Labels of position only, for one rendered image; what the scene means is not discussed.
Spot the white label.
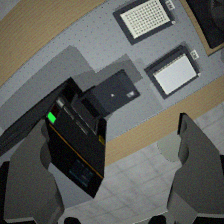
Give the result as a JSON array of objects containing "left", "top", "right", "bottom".
[
  {"left": 190, "top": 50, "right": 199, "bottom": 60},
  {"left": 165, "top": 0, "right": 175, "bottom": 10}
]

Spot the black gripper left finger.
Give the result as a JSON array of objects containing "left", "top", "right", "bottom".
[{"left": 0, "top": 117, "right": 65, "bottom": 224}]

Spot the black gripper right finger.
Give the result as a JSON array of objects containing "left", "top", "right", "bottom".
[{"left": 167, "top": 112, "right": 224, "bottom": 224}]

